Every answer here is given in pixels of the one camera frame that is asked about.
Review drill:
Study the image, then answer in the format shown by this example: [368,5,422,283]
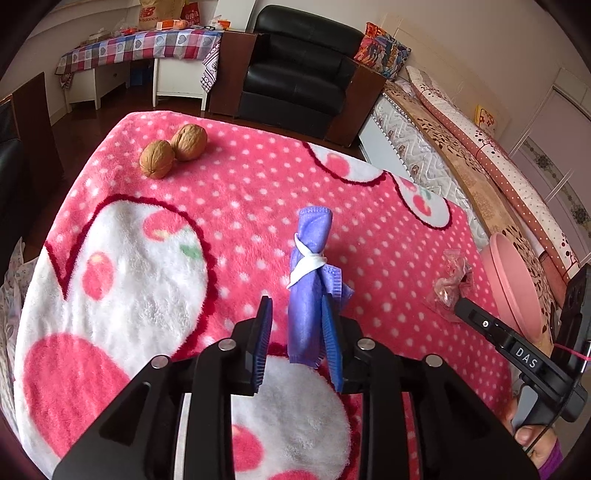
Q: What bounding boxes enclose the black leather armchair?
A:
[209,4,386,141]

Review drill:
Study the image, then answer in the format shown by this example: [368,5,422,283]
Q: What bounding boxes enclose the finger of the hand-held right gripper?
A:
[455,298,543,377]

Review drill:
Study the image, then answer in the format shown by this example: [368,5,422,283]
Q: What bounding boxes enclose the checkered tablecloth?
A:
[55,27,222,93]

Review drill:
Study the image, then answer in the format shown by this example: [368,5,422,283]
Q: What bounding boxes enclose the person's right hand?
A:
[505,397,555,467]

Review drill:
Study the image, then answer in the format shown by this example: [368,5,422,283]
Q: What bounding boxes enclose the brown walnut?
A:
[139,140,176,180]
[171,124,208,162]

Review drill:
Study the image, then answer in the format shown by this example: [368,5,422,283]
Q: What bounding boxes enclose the white printed cloth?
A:
[0,237,40,416]

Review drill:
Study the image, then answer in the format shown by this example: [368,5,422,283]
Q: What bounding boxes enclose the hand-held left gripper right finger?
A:
[322,294,539,480]

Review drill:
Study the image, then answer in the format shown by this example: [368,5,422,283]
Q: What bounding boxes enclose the brown paper bag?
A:
[139,0,185,23]

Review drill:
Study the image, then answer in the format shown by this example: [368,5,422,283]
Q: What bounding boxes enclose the pink plastic bin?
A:
[480,232,555,344]

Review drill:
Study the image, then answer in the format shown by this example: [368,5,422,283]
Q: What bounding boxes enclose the purple cloth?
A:
[286,207,355,369]

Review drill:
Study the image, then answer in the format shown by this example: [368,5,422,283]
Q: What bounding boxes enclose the white bed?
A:
[360,25,591,342]

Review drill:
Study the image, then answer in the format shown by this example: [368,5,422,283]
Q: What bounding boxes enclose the brown leaf pattern blanket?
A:
[383,80,561,342]

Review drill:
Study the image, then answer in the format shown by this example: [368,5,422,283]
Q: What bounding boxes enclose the white floral quilt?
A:
[406,66,583,282]

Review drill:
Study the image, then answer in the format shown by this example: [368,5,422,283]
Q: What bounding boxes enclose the pink polka dot blanket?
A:
[14,111,515,480]

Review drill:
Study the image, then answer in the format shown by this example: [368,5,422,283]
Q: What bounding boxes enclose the white sliding door wardrobe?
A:
[508,69,591,241]

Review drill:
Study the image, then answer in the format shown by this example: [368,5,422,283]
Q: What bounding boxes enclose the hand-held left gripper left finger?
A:
[53,295,274,480]

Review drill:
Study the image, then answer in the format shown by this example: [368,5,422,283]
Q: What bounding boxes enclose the clear plastic wrapper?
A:
[424,248,476,324]

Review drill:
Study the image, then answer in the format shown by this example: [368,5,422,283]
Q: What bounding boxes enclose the yellow floral pillow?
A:
[475,105,497,139]

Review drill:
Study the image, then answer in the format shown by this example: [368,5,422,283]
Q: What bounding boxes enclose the colourful printed pillow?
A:
[353,21,411,79]

